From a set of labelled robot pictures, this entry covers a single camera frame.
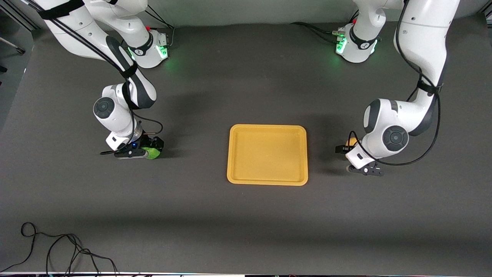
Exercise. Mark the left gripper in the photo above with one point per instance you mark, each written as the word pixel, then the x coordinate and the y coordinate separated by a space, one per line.
pixel 340 149

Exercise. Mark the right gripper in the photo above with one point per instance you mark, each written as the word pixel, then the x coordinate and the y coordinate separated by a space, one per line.
pixel 147 140

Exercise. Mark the green apple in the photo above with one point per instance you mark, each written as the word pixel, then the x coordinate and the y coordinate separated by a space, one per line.
pixel 153 154

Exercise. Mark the yellow potato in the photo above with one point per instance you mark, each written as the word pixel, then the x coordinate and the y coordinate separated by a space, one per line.
pixel 351 142

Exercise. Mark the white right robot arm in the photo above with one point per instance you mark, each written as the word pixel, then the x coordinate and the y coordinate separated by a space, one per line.
pixel 84 27

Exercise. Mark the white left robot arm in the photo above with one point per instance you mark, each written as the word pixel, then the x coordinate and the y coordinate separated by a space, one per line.
pixel 423 38

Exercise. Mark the yellow plastic tray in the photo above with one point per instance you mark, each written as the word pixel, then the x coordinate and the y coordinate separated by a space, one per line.
pixel 268 154

